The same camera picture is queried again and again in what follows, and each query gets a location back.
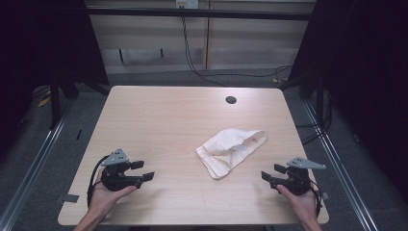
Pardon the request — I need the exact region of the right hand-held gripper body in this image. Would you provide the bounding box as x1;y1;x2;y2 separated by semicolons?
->
268;156;327;196

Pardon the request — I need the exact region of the black curtain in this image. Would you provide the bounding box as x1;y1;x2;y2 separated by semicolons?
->
0;0;110;158
287;0;408;201

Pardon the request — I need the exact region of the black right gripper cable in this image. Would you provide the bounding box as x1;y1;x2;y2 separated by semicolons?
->
308;178;323;218

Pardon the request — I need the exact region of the person's left hand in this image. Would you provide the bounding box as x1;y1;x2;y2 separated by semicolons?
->
88;169;139;222

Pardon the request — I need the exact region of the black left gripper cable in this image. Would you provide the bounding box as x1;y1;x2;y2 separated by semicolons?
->
87;154;112;208

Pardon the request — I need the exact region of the black horizontal frame bar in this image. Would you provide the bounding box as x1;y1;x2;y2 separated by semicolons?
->
86;7;314;22

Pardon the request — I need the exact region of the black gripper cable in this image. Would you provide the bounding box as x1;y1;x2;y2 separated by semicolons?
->
87;154;112;208
308;178;323;218

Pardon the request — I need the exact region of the long black wall cable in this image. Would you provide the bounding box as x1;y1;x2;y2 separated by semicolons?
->
181;15;293;88

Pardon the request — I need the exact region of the person's right hand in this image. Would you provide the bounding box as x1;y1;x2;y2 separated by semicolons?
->
276;184;319;222

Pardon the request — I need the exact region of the metal floor rail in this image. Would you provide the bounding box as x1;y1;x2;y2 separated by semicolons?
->
0;95;79;231
302;100;380;231

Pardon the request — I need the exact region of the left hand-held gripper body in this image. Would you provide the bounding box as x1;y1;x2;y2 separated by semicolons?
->
100;147;143;193

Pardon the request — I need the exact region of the white wall socket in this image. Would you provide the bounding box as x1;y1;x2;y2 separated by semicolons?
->
175;0;200;10

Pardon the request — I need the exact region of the white cloth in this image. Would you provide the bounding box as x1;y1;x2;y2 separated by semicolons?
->
195;128;268;181

